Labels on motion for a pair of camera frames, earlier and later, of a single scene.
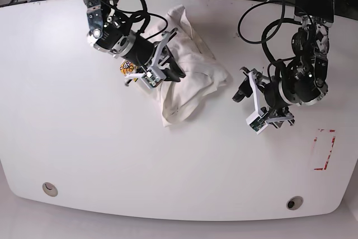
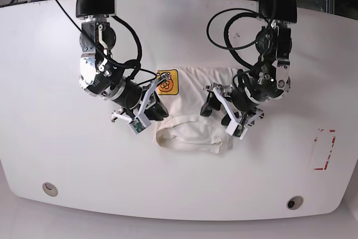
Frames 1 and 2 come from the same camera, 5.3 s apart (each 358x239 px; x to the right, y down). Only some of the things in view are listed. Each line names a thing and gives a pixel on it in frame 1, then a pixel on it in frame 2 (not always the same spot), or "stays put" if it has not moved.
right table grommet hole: [294, 202] stays put
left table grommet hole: [50, 189] stays put
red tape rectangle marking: [333, 140] stays put
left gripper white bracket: [154, 75] → [155, 109]
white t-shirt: [203, 74] → [185, 129]
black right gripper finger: [245, 90] → [211, 103]
